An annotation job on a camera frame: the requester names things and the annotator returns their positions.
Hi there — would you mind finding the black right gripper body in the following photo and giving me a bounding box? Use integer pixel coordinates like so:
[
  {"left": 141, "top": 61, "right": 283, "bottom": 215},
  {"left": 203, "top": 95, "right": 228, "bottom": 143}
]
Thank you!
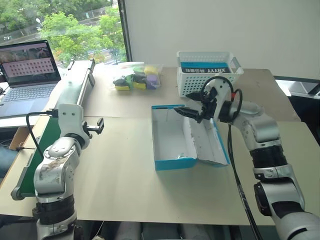
[{"left": 197, "top": 87, "right": 218, "bottom": 124}]

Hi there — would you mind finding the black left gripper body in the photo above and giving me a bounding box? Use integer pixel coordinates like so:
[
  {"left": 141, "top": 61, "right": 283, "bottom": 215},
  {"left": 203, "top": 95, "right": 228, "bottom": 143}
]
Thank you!
[{"left": 81, "top": 121, "right": 98, "bottom": 140}]

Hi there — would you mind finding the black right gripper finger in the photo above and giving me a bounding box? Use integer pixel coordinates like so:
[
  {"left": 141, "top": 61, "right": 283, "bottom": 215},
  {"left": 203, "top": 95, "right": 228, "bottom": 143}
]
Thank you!
[
  {"left": 173, "top": 106, "right": 201, "bottom": 121},
  {"left": 186, "top": 91, "right": 204, "bottom": 101}
]

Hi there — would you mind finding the blue cardboard box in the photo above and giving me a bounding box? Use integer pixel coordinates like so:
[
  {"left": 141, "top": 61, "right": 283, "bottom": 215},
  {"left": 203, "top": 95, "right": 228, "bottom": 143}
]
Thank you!
[{"left": 150, "top": 104, "right": 231, "bottom": 172}]

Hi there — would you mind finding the green conveyor belt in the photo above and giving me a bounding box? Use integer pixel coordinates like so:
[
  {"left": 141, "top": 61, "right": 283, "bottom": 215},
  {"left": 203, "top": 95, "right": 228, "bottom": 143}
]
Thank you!
[{"left": 10, "top": 58, "right": 97, "bottom": 201}]

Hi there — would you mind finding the white perforated plastic basket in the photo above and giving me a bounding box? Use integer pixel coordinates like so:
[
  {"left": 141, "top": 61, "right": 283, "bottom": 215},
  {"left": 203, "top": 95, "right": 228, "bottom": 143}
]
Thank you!
[{"left": 176, "top": 50, "right": 245, "bottom": 98}]

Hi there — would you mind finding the blue black printed carton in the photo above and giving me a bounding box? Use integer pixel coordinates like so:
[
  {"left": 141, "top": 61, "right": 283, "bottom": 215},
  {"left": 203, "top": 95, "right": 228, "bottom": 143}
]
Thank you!
[{"left": 180, "top": 60, "right": 232, "bottom": 74}]

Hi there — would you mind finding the purple toy block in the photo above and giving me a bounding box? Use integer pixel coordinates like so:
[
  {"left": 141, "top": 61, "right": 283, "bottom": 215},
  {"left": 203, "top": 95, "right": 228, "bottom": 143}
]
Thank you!
[{"left": 145, "top": 73, "right": 160, "bottom": 90}]

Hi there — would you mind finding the yellow toy block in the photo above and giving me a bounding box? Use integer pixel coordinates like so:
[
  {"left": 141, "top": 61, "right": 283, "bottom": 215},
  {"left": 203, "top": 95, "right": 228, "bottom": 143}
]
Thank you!
[{"left": 144, "top": 64, "right": 159, "bottom": 75}]

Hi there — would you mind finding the clear plastic bag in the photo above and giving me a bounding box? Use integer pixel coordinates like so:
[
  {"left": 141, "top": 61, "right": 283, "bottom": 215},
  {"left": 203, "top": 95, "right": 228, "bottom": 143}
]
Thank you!
[{"left": 107, "top": 61, "right": 165, "bottom": 93}]

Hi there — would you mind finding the grey laptop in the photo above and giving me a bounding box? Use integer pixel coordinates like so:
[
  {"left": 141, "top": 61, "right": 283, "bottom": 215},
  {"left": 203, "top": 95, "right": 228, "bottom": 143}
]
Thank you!
[{"left": 0, "top": 39, "right": 63, "bottom": 119}]

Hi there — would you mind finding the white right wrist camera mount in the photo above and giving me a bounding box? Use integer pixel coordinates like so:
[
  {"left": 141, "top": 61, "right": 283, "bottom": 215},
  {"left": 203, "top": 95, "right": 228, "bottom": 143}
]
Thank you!
[{"left": 211, "top": 76, "right": 235, "bottom": 121}]

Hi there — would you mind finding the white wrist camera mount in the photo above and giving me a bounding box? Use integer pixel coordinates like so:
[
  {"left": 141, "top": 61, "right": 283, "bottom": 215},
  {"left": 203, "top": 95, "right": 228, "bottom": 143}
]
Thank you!
[
  {"left": 57, "top": 103, "right": 87, "bottom": 141},
  {"left": 211, "top": 76, "right": 235, "bottom": 121}
]

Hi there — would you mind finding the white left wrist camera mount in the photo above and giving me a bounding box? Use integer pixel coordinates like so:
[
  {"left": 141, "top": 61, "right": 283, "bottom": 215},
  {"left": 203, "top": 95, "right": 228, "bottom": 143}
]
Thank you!
[{"left": 57, "top": 103, "right": 87, "bottom": 141}]

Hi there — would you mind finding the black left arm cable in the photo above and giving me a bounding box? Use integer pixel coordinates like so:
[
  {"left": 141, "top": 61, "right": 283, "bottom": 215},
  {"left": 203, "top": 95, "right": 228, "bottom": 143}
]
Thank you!
[{"left": 25, "top": 108, "right": 59, "bottom": 158}]

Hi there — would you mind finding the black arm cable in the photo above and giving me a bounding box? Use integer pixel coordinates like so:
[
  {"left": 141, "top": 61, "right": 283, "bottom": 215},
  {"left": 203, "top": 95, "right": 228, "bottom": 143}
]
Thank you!
[
  {"left": 25, "top": 108, "right": 59, "bottom": 158},
  {"left": 201, "top": 75, "right": 263, "bottom": 240}
]

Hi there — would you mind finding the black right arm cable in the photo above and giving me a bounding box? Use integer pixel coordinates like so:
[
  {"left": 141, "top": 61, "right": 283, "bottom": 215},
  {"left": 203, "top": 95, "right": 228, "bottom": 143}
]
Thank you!
[{"left": 201, "top": 75, "right": 263, "bottom": 240}]

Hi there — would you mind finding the black window frame post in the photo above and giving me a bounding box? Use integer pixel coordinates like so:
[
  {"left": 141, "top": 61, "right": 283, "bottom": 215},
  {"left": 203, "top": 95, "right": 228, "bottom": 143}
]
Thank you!
[{"left": 118, "top": 0, "right": 134, "bottom": 63}]

